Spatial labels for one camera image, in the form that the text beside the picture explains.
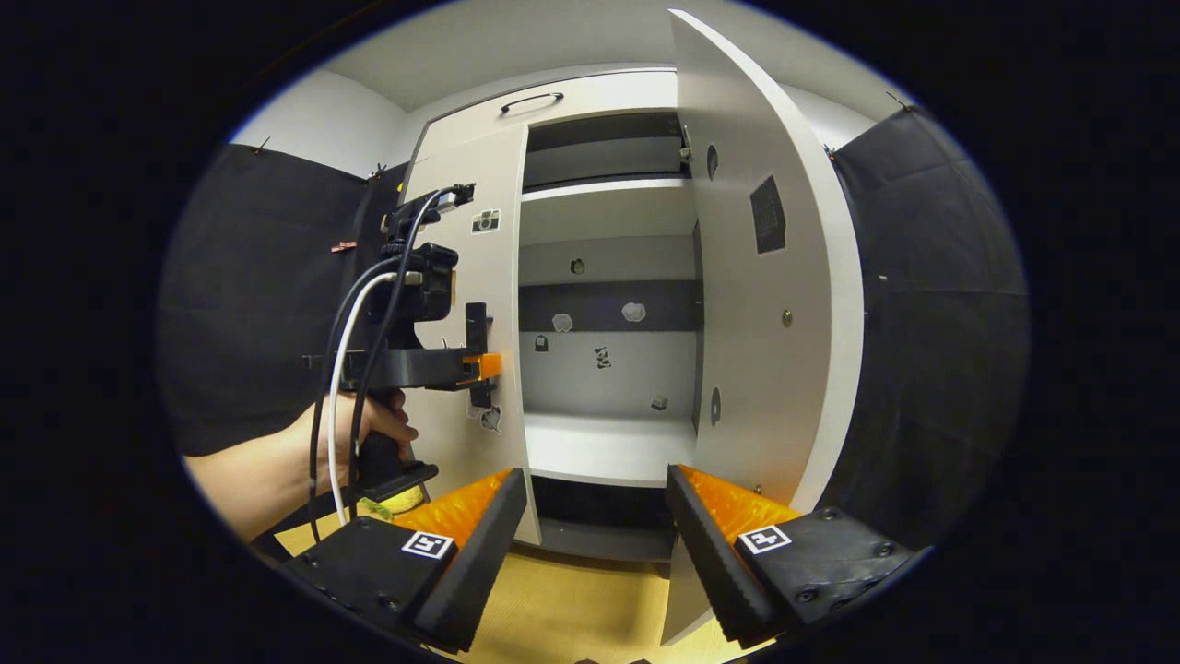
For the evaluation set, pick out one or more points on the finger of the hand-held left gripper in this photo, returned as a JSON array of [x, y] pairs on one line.
[[489, 366]]

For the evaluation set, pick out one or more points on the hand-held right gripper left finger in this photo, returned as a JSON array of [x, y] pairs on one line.
[[475, 572]]

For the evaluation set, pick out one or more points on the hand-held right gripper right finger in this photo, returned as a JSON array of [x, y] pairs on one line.
[[705, 563]]

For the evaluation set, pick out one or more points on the beige cabinet door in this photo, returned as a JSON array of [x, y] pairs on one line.
[[502, 258], [765, 369]]

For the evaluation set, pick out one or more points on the beige double-door shoe cabinet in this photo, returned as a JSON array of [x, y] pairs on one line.
[[631, 378]]

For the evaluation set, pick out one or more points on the white cabinet shelf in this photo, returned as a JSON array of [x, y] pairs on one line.
[[599, 217], [599, 447]]

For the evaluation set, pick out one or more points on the beige cabinet drawer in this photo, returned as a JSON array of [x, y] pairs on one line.
[[608, 97]]

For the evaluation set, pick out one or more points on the yellow plush toy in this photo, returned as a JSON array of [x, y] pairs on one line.
[[406, 503]]

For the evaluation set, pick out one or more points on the black backdrop cloth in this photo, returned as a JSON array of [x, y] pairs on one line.
[[940, 323]]

